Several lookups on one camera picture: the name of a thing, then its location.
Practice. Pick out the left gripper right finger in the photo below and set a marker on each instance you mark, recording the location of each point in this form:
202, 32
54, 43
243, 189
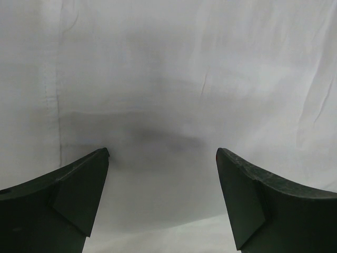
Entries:
269, 213

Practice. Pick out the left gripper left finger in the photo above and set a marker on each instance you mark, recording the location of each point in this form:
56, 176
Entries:
56, 211

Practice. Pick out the white long sleeve shirt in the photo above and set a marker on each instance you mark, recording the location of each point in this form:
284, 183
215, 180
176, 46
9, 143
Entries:
162, 85

